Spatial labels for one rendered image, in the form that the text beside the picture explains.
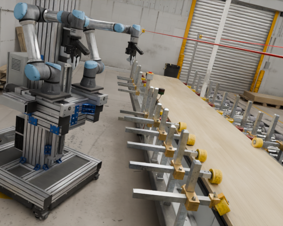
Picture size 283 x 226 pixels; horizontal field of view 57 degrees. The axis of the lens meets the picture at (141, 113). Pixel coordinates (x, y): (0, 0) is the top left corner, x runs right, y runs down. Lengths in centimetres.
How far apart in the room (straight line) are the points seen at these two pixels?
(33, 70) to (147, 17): 827
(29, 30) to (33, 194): 127
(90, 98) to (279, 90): 1045
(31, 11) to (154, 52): 825
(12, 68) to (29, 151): 78
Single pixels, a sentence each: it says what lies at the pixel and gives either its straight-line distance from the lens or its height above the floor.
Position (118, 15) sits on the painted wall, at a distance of 992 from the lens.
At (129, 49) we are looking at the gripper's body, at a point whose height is 144.
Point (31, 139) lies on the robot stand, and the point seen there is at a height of 49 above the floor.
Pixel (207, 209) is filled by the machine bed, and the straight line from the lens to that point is 159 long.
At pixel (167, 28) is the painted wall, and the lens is 1010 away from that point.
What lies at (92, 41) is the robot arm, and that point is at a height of 145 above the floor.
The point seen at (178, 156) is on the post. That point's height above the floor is 102.
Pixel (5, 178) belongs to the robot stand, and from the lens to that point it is 255.
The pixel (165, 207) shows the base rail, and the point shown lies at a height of 70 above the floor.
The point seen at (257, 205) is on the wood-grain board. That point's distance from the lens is 155.
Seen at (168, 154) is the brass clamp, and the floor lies 94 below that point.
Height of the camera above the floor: 163
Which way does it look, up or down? 17 degrees down
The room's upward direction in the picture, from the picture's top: 12 degrees clockwise
